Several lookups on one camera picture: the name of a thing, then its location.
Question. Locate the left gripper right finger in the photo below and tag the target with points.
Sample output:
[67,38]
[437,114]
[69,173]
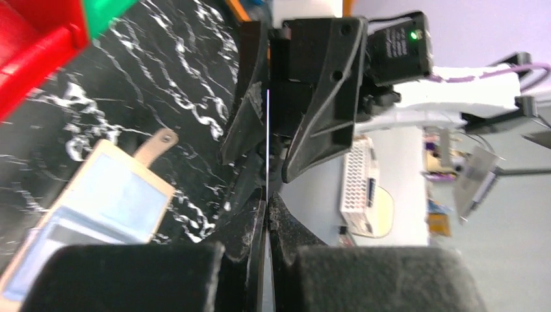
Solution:
[309,275]

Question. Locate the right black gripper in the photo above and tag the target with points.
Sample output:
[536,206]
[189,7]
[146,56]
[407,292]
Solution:
[326,74]

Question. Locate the green plastic bin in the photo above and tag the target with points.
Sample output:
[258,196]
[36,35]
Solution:
[100,13]

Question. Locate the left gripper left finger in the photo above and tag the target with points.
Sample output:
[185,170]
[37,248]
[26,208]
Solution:
[224,272]

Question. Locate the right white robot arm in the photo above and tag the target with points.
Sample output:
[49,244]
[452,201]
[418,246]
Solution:
[482,97]

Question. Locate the red plastic bin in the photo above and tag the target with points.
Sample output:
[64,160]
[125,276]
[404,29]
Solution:
[37,37]

